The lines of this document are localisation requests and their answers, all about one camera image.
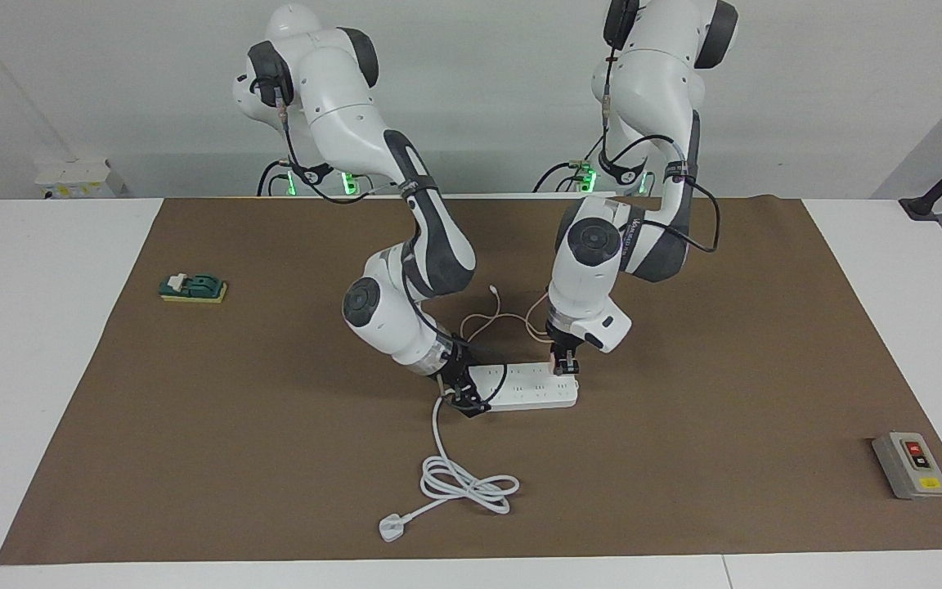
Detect white power strip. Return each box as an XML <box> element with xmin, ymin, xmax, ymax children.
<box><xmin>468</xmin><ymin>362</ymin><xmax>580</xmax><ymax>412</ymax></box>

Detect pink charging cable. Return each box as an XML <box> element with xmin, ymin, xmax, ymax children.
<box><xmin>460</xmin><ymin>285</ymin><xmax>558</xmax><ymax>344</ymax></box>

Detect brown table mat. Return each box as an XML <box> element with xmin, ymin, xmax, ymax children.
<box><xmin>0</xmin><ymin>195</ymin><xmax>942</xmax><ymax>565</ymax></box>

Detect grey push button box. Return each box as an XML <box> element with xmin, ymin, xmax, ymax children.
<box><xmin>872</xmin><ymin>431</ymin><xmax>942</xmax><ymax>501</ymax></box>

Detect white power cord with plug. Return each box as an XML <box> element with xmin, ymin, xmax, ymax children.
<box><xmin>379</xmin><ymin>394</ymin><xmax>521</xmax><ymax>543</ymax></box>

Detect black left base cables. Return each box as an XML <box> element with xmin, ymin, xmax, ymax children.
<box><xmin>532</xmin><ymin>135</ymin><xmax>612</xmax><ymax>195</ymax></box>

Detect black base cables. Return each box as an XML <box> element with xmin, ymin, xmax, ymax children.
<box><xmin>256</xmin><ymin>157</ymin><xmax>294</xmax><ymax>197</ymax></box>
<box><xmin>532</xmin><ymin>135</ymin><xmax>612</xmax><ymax>195</ymax></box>

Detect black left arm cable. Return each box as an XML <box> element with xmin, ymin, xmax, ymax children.
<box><xmin>600</xmin><ymin>49</ymin><xmax>722</xmax><ymax>254</ymax></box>

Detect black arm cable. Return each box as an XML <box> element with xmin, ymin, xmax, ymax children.
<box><xmin>600</xmin><ymin>49</ymin><xmax>722</xmax><ymax>254</ymax></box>
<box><xmin>273</xmin><ymin>82</ymin><xmax>439</xmax><ymax>205</ymax></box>

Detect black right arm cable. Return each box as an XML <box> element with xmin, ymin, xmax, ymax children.
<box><xmin>273</xmin><ymin>82</ymin><xmax>439</xmax><ymax>205</ymax></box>

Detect green knife switch yellow base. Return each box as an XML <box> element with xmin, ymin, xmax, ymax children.
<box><xmin>159</xmin><ymin>272</ymin><xmax>228</xmax><ymax>304</ymax></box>

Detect black right base cables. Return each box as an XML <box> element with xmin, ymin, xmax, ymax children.
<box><xmin>256</xmin><ymin>157</ymin><xmax>294</xmax><ymax>197</ymax></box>

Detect white wall socket box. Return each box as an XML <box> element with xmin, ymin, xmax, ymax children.
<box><xmin>35</xmin><ymin>159</ymin><xmax>127</xmax><ymax>200</ymax></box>

